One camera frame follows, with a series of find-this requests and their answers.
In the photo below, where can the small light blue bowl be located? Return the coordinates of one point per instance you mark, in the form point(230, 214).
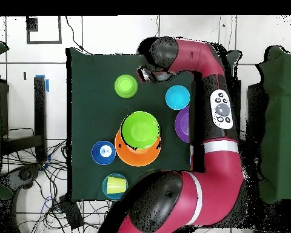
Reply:
point(177, 97)

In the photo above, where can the small green bowl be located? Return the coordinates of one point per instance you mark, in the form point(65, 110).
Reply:
point(126, 86)

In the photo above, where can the large green bowl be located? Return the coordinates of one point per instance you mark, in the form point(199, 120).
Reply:
point(140, 131)

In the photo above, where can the purple bowl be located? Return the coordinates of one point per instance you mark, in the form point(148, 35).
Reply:
point(181, 125)

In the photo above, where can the large orange bowl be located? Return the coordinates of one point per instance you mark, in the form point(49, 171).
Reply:
point(138, 159)

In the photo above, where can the small dark blue bowl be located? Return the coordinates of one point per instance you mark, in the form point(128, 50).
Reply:
point(97, 156)

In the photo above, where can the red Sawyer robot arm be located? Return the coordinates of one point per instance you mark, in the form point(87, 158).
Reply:
point(218, 182)

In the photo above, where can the black power strip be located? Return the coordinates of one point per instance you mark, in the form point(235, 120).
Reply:
point(71, 212)

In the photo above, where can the dark green tablecloth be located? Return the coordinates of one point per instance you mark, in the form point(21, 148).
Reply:
point(92, 68)

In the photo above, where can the translucent blue ridged bowl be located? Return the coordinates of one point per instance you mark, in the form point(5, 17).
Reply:
point(104, 191)

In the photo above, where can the black metal stand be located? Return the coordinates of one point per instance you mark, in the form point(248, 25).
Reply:
point(40, 116)

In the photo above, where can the yellow cup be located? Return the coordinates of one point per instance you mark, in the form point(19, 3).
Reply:
point(115, 185)

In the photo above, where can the black square floor frame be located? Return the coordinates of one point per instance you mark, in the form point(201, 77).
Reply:
point(43, 42)

